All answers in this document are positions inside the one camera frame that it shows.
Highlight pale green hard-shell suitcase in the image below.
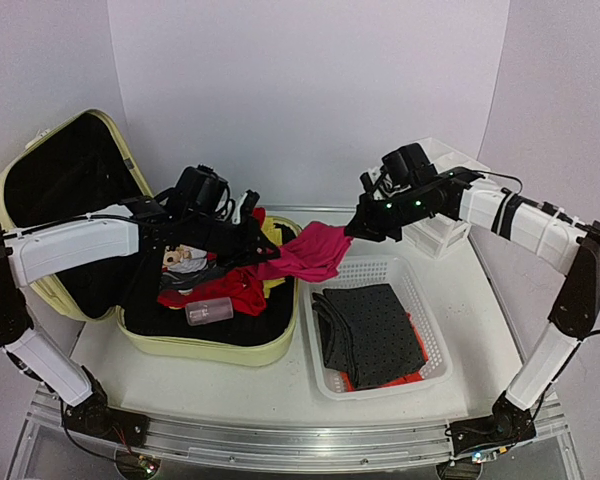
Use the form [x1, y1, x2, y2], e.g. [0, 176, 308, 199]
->
[0, 109, 298, 367]

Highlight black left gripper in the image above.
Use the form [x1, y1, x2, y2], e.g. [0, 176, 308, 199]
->
[183, 210, 281, 270]

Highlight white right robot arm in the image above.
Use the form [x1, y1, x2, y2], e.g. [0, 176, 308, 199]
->
[346, 167, 600, 443]

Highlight yellow folded garment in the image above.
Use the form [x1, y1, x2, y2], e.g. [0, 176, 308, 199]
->
[261, 216, 285, 299]

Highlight white plastic drawer organizer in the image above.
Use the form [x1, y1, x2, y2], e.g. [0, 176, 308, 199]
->
[403, 137, 491, 259]

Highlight black garment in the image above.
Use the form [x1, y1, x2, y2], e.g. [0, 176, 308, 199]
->
[311, 283, 428, 391]

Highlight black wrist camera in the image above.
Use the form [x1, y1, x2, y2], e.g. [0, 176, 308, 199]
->
[167, 165, 230, 217]
[382, 143, 438, 188]

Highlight magenta garment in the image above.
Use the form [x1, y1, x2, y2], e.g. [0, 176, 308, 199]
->
[253, 221, 353, 283]

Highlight red folded garment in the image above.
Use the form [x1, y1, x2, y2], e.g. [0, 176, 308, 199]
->
[157, 207, 270, 317]

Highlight white printed garment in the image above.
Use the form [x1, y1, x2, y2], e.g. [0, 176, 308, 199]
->
[159, 245, 228, 294]

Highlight orange garment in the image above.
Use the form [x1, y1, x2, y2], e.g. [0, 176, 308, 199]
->
[341, 310, 428, 392]

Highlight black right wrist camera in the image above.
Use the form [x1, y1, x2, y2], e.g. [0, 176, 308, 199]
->
[382, 143, 438, 188]

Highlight clear pink plastic bottle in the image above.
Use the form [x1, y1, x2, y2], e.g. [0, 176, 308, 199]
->
[185, 297, 234, 326]

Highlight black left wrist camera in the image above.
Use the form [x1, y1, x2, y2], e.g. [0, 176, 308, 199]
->
[167, 165, 230, 217]

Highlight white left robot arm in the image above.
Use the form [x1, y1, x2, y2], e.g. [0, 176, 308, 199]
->
[0, 196, 280, 437]

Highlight white perforated plastic basket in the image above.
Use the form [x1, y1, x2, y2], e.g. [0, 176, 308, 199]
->
[304, 255, 453, 401]

